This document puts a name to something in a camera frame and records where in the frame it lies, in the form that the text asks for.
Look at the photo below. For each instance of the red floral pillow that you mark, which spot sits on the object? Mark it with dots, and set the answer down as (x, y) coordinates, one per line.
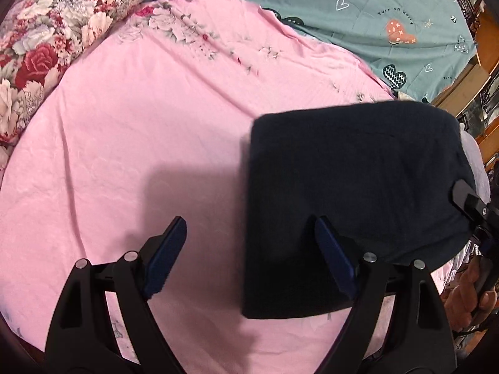
(40, 39)

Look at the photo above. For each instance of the wooden cabinet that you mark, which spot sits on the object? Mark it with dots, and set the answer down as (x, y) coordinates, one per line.
(475, 82)

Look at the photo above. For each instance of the person's right hand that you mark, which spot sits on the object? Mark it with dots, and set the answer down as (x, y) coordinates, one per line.
(462, 305)

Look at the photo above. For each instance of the pink floral bed sheet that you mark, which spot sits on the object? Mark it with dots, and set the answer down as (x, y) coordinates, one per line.
(154, 122)

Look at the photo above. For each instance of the teal heart print blanket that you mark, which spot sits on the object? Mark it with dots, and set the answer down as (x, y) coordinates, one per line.
(417, 47)

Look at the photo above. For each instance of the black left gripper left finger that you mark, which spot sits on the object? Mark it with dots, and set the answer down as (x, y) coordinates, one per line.
(103, 322)

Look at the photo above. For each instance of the dark navy bear pants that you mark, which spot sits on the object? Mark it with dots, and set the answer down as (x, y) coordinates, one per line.
(380, 173)

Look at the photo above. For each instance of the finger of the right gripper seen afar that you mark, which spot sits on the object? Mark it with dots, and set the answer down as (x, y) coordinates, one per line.
(460, 193)

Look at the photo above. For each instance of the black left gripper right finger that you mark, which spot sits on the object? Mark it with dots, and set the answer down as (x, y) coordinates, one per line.
(396, 322)

